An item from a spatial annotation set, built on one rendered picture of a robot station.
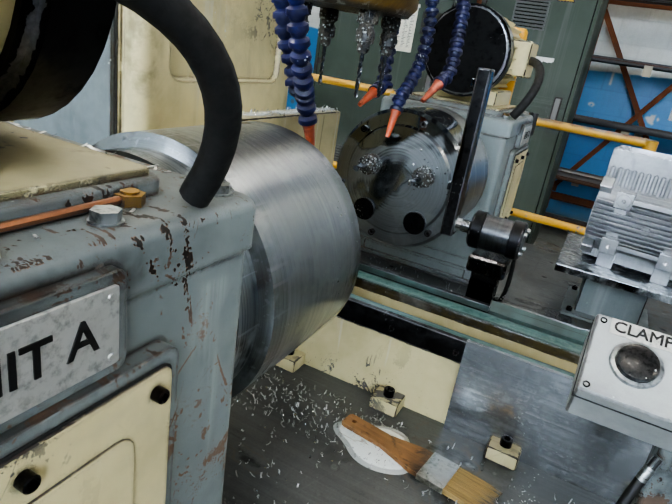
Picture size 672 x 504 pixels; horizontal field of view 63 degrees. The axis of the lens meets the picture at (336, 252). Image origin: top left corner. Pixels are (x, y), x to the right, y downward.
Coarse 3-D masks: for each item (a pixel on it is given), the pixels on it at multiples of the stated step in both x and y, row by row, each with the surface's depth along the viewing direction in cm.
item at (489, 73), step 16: (480, 80) 79; (480, 96) 79; (480, 112) 80; (464, 128) 81; (480, 128) 82; (464, 144) 82; (464, 160) 83; (464, 176) 83; (464, 192) 86; (448, 208) 86; (448, 224) 86
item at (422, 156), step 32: (384, 128) 96; (416, 128) 94; (448, 128) 93; (352, 160) 101; (384, 160) 98; (416, 160) 95; (448, 160) 93; (480, 160) 101; (352, 192) 102; (384, 192) 99; (416, 192) 97; (448, 192) 94; (480, 192) 105; (384, 224) 101; (416, 224) 98
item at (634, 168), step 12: (612, 156) 105; (624, 156) 104; (636, 156) 103; (648, 156) 102; (660, 156) 109; (612, 168) 105; (624, 168) 104; (636, 168) 103; (648, 168) 102; (660, 168) 101; (624, 180) 104; (636, 180) 104; (648, 180) 102; (660, 180) 101; (648, 192) 103; (660, 192) 102
